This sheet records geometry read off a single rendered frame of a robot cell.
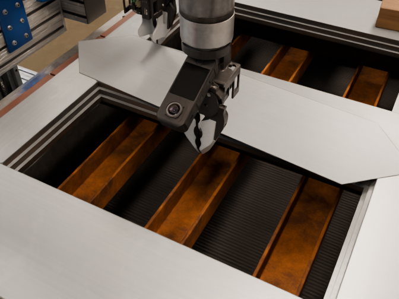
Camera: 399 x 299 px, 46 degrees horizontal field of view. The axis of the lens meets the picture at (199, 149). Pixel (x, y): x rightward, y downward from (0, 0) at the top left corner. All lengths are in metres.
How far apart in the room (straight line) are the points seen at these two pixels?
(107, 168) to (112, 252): 0.37
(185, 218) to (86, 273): 0.31
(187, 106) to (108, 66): 0.40
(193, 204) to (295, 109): 0.27
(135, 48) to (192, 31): 0.44
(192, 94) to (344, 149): 0.31
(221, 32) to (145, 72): 0.38
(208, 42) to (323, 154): 0.30
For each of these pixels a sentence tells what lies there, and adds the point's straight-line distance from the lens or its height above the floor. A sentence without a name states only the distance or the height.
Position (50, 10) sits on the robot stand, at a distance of 1.46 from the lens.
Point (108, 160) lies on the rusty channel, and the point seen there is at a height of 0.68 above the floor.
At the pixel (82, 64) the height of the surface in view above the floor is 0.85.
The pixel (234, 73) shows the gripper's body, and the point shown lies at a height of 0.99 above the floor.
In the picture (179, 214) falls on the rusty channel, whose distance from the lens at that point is 0.93.
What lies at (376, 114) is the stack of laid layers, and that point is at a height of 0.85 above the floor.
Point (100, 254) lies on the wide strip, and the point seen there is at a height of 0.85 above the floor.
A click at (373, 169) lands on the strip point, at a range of 0.82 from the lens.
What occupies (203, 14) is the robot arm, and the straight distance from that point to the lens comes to 0.62.
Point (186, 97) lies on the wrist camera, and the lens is 0.65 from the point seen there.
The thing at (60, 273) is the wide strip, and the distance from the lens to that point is 0.68.
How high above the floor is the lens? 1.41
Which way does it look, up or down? 44 degrees down
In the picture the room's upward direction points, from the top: straight up
